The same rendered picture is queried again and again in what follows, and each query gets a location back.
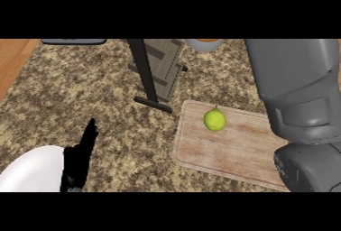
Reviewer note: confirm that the grey pot with orange contents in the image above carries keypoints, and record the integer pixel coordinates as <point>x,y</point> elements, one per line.
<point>204,45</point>

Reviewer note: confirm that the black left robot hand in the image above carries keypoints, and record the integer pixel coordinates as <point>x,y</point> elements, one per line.
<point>77,162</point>

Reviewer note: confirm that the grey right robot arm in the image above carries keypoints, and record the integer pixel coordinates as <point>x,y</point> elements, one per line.
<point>297,90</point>

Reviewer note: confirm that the flat dark grey appliance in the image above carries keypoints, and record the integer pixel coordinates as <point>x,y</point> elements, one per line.
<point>72,41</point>

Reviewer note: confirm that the pale wooden cutting board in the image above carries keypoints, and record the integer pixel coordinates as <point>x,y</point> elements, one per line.
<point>226,153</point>

